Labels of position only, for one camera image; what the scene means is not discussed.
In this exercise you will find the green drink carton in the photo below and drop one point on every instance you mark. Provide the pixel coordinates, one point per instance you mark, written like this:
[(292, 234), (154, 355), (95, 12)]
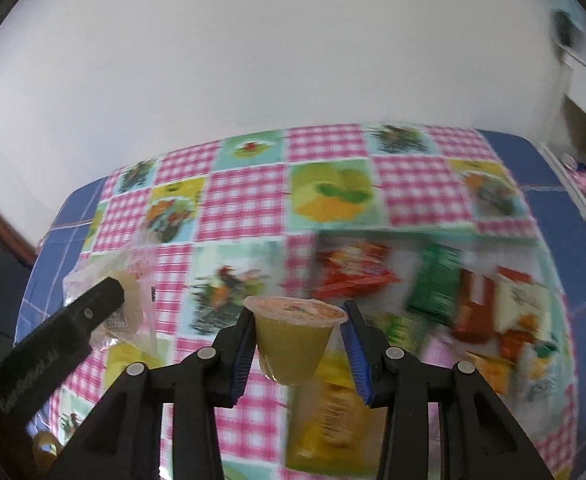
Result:
[(435, 285)]

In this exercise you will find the clear white bun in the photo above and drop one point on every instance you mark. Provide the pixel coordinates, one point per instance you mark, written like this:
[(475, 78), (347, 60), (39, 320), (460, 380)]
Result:
[(133, 285)]

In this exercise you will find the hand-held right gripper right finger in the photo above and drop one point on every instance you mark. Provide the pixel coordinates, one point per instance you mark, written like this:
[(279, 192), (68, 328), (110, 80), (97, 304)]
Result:
[(355, 360)]

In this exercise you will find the white packet with orange fruits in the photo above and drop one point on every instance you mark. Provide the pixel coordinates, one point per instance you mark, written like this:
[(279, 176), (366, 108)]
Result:
[(523, 300)]

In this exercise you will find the orange snack packet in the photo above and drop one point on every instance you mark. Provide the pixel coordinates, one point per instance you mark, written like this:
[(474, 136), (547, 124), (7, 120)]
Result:
[(498, 370)]

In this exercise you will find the white tray with green rim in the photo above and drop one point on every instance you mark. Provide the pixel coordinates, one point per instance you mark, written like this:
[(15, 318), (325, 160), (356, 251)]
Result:
[(408, 260)]

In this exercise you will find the pink checked patchwork tablecloth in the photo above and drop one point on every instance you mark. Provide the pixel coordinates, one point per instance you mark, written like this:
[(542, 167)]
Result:
[(243, 210)]

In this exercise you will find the clear packet with green trim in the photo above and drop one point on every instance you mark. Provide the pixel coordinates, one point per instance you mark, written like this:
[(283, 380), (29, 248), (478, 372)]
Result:
[(403, 332)]

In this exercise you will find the cream round pastry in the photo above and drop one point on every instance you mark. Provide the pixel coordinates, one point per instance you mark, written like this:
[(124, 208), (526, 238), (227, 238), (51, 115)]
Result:
[(293, 345)]

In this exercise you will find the yellow bread packet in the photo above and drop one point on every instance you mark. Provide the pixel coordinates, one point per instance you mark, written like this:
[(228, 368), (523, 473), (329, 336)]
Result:
[(328, 425)]

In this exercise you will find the brown wooden frame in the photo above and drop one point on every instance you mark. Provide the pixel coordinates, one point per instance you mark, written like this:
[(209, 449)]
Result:
[(3, 230)]

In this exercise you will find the red peanut packet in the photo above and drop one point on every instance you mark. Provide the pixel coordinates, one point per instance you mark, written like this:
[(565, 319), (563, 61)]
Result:
[(353, 270)]

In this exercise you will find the green and white snack packet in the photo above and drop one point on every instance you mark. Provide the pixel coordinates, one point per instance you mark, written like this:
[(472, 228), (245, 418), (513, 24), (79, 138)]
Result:
[(543, 365)]

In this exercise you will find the yellow jelly cup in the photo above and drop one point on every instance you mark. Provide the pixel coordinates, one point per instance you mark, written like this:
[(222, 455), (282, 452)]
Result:
[(48, 450)]

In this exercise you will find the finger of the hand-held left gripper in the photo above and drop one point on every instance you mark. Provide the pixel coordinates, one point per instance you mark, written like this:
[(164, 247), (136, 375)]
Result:
[(93, 310)]

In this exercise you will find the dark red snack packet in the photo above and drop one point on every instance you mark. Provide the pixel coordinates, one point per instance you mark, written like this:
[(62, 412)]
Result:
[(473, 310)]

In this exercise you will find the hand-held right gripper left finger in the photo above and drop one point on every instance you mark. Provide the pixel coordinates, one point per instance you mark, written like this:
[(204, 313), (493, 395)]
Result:
[(240, 355)]

